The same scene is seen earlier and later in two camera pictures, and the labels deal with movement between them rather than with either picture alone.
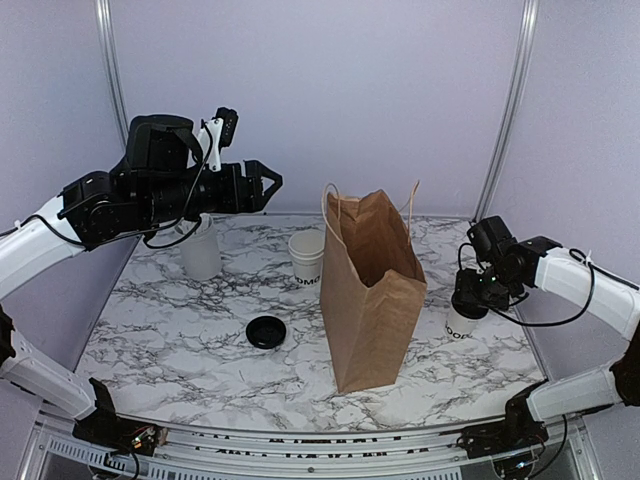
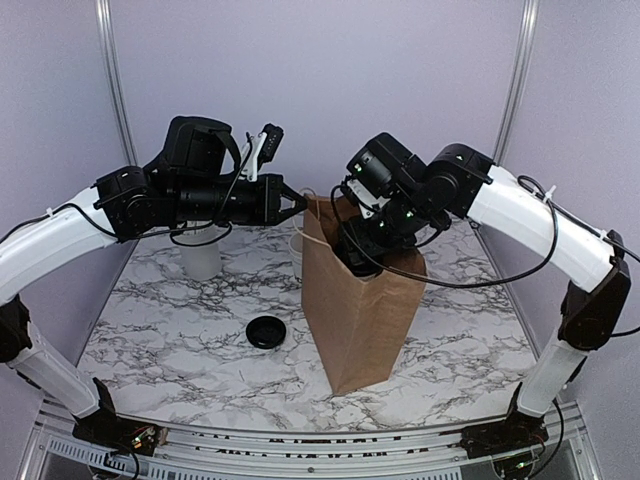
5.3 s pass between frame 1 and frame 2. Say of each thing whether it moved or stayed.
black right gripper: moved
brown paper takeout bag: moved
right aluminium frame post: stayed
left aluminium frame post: stayed
